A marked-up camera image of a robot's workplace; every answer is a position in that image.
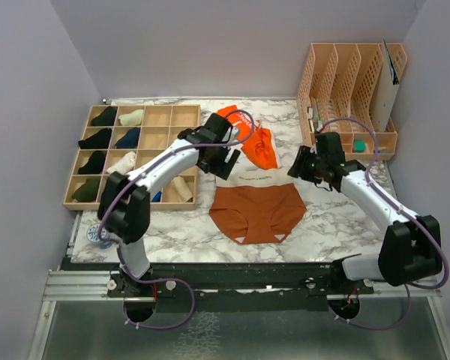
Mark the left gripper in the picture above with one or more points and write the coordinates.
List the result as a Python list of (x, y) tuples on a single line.
[(223, 169)]

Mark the black rolled underwear top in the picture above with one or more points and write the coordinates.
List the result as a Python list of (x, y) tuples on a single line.
[(106, 118)]

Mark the wooden compartment organizer tray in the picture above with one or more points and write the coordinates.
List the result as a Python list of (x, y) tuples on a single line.
[(161, 124)]

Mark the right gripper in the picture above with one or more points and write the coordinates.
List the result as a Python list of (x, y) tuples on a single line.
[(299, 169)]

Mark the rust brown underwear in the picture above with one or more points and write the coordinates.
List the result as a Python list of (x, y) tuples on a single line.
[(255, 207)]

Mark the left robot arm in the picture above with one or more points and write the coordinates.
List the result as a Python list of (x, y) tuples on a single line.
[(125, 204)]

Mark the beige rolled underwear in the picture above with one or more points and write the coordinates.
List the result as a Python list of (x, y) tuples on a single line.
[(184, 193)]

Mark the blue white round tin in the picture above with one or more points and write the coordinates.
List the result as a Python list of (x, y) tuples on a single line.
[(100, 241)]

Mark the white rolled underwear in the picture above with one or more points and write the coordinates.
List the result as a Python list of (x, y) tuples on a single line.
[(124, 165)]

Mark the navy rolled underwear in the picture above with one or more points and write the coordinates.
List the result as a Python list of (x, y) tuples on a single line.
[(129, 140)]

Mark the white board in rack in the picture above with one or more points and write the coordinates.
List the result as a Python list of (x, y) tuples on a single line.
[(387, 85)]

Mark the aluminium extrusion rail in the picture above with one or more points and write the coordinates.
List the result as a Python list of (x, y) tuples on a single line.
[(99, 286)]

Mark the pink plastic file rack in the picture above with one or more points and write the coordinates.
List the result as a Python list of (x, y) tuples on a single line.
[(336, 89)]

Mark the dark green rolled underwear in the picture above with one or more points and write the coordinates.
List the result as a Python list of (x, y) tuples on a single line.
[(87, 192)]

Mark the bright orange underwear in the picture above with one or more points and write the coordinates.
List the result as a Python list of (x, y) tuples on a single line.
[(259, 148)]

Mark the blue rolled underwear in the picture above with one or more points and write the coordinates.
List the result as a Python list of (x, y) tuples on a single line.
[(157, 197)]

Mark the black rolled underwear second row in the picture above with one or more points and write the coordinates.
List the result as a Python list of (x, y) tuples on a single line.
[(99, 140)]

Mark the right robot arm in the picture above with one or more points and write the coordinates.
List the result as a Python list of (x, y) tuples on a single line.
[(411, 248)]

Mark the green object in rack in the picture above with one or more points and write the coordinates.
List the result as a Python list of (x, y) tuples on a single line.
[(359, 146)]

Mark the light green rolled underwear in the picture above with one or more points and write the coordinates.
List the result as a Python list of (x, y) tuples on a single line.
[(131, 119)]

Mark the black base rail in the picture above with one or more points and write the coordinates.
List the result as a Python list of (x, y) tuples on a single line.
[(174, 297)]

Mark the black rolled underwear third row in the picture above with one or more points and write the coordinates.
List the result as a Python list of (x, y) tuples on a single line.
[(90, 162)]

